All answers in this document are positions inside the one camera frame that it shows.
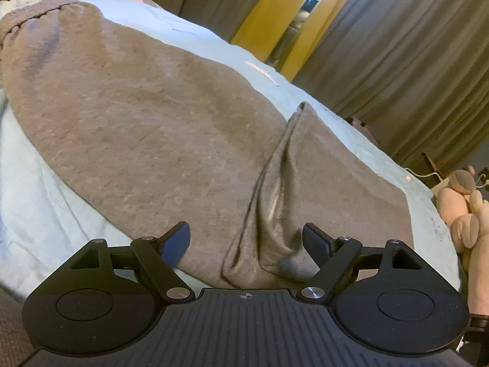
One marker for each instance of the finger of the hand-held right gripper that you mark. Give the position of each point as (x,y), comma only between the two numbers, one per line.
(479,322)

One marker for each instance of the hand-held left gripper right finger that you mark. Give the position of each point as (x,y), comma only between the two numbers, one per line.
(315,241)

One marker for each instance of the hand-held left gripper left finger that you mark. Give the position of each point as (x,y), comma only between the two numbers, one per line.
(177,239)

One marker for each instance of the grey pants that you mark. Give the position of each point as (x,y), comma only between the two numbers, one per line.
(152,130)

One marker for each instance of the pink plush toy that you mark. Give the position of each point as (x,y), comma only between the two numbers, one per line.
(458,214)

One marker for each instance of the dark bedside table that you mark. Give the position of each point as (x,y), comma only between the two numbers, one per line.
(431,164)

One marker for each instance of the light blue printed bed sheet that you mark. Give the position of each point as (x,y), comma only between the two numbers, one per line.
(34,214)

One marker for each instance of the yellow curtain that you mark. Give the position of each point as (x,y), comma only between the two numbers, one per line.
(324,26)
(275,4)

